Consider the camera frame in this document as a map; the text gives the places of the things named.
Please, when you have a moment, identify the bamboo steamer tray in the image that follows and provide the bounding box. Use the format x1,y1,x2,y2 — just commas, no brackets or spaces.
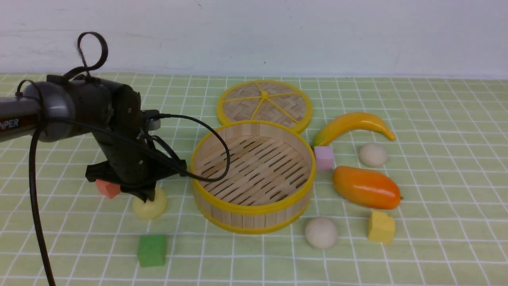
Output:
189,121,316,235

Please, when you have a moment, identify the yellow bun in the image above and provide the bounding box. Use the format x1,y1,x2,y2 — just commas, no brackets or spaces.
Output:
132,188,167,220

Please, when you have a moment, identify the yellow toy banana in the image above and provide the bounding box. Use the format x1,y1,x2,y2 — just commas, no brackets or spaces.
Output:
311,112,396,147

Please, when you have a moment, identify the green foam cube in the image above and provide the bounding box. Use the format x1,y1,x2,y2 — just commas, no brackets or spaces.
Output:
137,235,167,267

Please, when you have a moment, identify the orange toy mango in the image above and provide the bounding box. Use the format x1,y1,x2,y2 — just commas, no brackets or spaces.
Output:
332,165,402,210

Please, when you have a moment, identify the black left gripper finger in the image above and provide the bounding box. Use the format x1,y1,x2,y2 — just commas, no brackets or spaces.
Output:
128,187,156,203

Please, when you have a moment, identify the bamboo steamer lid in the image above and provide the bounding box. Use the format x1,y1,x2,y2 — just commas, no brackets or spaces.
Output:
216,80,313,133

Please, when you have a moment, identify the green checkered tablecloth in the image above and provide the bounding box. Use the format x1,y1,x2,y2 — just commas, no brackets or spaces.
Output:
0,73,508,286

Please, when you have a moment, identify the white bun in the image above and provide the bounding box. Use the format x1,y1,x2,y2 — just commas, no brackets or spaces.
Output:
304,217,338,249
358,142,388,167

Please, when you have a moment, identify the pink foam cube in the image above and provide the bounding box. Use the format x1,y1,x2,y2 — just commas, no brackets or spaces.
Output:
314,145,335,172

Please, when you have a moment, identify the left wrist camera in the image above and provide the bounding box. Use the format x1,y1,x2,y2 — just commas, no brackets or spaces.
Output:
141,109,161,133

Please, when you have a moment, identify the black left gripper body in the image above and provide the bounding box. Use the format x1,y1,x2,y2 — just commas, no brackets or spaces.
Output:
85,85,179,191

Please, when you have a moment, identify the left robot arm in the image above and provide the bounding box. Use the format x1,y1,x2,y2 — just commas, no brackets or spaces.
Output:
0,75,187,201

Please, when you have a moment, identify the red foam cube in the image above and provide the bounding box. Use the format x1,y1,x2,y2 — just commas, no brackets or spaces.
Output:
95,180,121,199

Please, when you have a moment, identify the yellow foam block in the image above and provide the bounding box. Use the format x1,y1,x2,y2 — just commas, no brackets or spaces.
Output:
367,210,396,244

